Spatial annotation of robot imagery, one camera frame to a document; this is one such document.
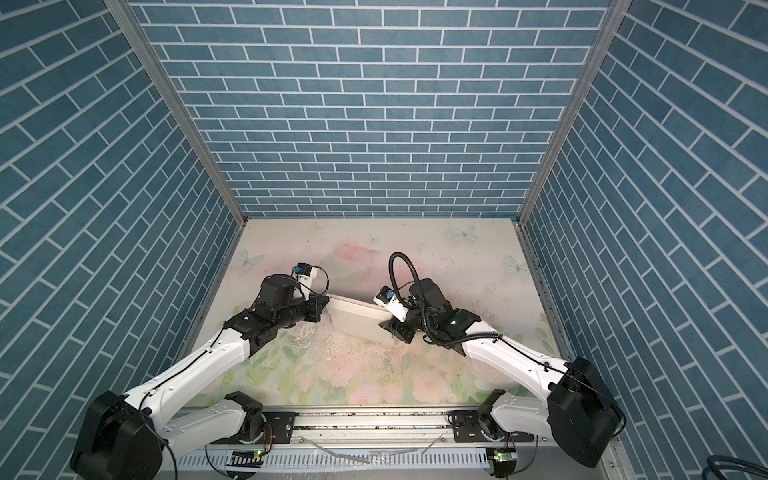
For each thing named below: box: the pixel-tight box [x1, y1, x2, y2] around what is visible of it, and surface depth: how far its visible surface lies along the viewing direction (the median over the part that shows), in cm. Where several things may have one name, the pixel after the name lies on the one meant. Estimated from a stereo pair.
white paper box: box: [325, 294, 399, 342], surface depth 82 cm
